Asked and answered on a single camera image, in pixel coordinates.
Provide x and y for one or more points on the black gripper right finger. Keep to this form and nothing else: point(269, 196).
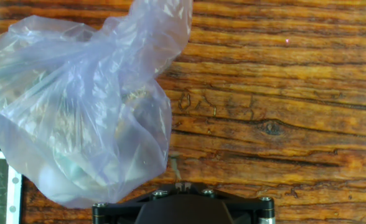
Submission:
point(242, 203)

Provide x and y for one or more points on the black white fiducial marker board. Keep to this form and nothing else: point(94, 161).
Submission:
point(13, 199)

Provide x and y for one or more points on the wood grain table mat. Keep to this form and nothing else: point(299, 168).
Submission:
point(264, 93)

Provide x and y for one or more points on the purple translucent plastic bag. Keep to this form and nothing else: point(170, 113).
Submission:
point(77, 93)

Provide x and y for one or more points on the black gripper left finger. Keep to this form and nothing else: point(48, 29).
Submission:
point(127, 203)

